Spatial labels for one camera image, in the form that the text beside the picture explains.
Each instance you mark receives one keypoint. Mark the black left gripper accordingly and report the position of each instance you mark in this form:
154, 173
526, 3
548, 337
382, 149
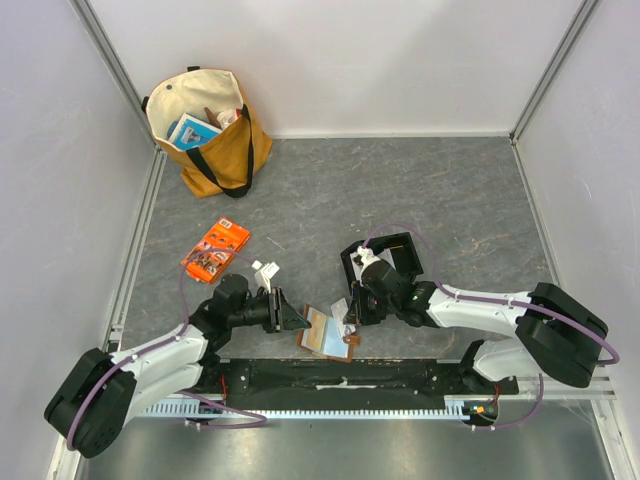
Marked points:
282, 315

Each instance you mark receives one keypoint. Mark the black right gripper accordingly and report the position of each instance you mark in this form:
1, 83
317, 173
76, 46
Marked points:
357, 307

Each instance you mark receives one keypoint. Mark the black card box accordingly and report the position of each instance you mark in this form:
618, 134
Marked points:
405, 261

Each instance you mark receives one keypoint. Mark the white printed card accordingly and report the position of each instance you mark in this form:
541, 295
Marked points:
339, 311

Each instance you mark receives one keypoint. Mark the tan leather card holder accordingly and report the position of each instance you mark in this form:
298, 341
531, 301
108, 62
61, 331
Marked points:
335, 348

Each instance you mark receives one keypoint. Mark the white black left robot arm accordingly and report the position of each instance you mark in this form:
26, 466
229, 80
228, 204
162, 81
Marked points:
104, 391

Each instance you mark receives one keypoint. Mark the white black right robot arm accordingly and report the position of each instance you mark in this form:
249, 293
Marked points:
543, 331

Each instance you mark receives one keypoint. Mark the stack of white cards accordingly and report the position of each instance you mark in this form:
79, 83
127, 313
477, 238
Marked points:
357, 265

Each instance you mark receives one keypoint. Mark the orange product box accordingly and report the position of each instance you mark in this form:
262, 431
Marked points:
214, 252

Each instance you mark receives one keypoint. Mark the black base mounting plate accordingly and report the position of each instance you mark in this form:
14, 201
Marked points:
243, 376

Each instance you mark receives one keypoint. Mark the mustard yellow tote bag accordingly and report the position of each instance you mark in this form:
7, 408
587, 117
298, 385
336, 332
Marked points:
228, 163

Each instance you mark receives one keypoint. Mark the blue book in bag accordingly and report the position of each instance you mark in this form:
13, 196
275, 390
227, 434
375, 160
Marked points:
190, 132

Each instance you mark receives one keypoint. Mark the white item in bag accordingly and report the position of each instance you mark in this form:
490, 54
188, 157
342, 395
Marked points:
228, 117

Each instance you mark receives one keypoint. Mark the brown item in bag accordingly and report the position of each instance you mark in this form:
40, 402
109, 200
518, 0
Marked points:
211, 117

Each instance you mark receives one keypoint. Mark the white slotted cable duct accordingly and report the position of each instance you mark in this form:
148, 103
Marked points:
186, 407

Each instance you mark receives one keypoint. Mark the aluminium frame rail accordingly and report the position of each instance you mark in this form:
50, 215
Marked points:
119, 307

